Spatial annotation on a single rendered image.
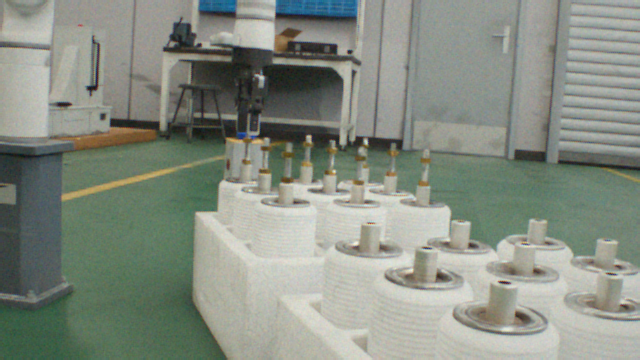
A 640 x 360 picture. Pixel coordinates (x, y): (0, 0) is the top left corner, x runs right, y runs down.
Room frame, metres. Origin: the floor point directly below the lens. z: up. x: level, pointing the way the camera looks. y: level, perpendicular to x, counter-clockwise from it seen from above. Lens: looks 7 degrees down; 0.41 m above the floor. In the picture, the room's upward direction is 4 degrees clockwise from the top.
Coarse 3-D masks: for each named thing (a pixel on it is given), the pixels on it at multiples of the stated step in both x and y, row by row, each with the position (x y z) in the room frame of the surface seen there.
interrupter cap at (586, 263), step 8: (576, 256) 0.72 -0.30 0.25; (584, 256) 0.73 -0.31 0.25; (592, 256) 0.73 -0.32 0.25; (576, 264) 0.68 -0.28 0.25; (584, 264) 0.69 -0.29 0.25; (592, 264) 0.70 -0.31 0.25; (616, 264) 0.70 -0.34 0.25; (624, 264) 0.70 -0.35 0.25; (632, 264) 0.70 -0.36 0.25; (624, 272) 0.66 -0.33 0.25; (632, 272) 0.66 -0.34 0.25
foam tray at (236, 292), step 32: (224, 256) 1.01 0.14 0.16; (256, 256) 0.93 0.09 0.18; (320, 256) 0.98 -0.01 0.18; (192, 288) 1.25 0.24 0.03; (224, 288) 1.00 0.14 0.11; (256, 288) 0.89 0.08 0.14; (288, 288) 0.91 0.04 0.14; (320, 288) 0.93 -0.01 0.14; (224, 320) 1.00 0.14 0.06; (256, 320) 0.89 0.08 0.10; (224, 352) 0.99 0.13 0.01; (256, 352) 0.89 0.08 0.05
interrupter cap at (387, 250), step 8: (344, 240) 0.73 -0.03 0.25; (352, 240) 0.74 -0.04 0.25; (336, 248) 0.70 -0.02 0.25; (344, 248) 0.70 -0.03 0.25; (352, 248) 0.71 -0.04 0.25; (384, 248) 0.72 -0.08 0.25; (392, 248) 0.71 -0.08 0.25; (400, 248) 0.71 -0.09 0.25; (360, 256) 0.67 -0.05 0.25; (368, 256) 0.67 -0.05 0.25; (376, 256) 0.67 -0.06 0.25; (384, 256) 0.68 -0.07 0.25; (392, 256) 0.68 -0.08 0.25
